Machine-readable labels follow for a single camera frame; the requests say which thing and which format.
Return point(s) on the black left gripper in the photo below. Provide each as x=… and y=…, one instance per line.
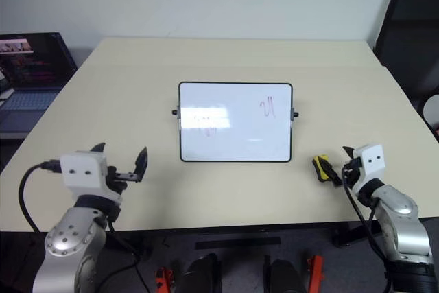
x=118, y=178

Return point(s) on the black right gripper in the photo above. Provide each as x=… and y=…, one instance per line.
x=351, y=171

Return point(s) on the yellow and black eraser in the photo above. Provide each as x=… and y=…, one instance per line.
x=320, y=167

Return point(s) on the white round object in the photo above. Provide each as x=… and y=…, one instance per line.
x=433, y=109

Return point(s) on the small black-framed whiteboard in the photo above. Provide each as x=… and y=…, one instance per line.
x=236, y=121

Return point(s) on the dark rounded shape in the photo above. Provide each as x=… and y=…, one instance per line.
x=284, y=276
x=200, y=274

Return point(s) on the open dark laptop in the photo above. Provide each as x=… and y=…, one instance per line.
x=31, y=66

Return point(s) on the black chair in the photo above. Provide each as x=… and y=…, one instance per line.
x=408, y=32

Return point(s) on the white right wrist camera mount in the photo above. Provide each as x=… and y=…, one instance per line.
x=372, y=162

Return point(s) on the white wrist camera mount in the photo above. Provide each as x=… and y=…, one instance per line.
x=372, y=162
x=82, y=169

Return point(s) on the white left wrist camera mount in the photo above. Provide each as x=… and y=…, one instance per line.
x=82, y=169

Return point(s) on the orange bracket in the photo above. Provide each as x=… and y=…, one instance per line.
x=316, y=272
x=164, y=281

